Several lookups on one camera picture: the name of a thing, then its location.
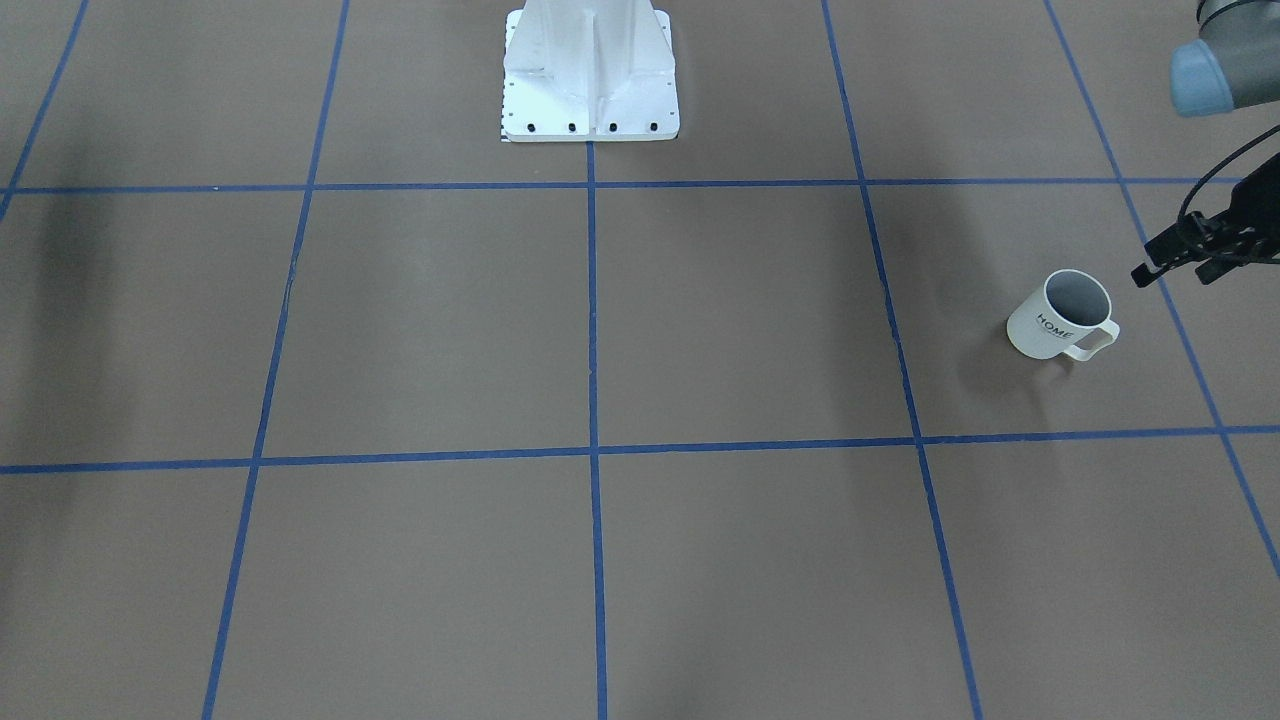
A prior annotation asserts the white mug with handle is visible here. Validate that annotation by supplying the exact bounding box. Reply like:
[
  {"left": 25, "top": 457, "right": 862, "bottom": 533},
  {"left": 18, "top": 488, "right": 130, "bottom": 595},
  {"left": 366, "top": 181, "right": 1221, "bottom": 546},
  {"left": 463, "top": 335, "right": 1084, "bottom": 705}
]
[{"left": 1005, "top": 269, "right": 1121, "bottom": 363}]

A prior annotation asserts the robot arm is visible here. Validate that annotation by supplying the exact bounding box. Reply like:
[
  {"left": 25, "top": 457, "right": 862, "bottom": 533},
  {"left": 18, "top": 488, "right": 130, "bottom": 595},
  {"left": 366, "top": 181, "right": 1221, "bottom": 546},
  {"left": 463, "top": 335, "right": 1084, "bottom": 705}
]
[{"left": 1169, "top": 1, "right": 1279, "bottom": 118}]

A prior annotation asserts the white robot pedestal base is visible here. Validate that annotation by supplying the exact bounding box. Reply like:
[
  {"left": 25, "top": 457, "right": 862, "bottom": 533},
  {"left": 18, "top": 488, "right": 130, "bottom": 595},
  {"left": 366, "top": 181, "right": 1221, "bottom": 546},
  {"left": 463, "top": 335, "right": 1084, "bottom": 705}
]
[{"left": 500, "top": 1, "right": 681, "bottom": 143}]

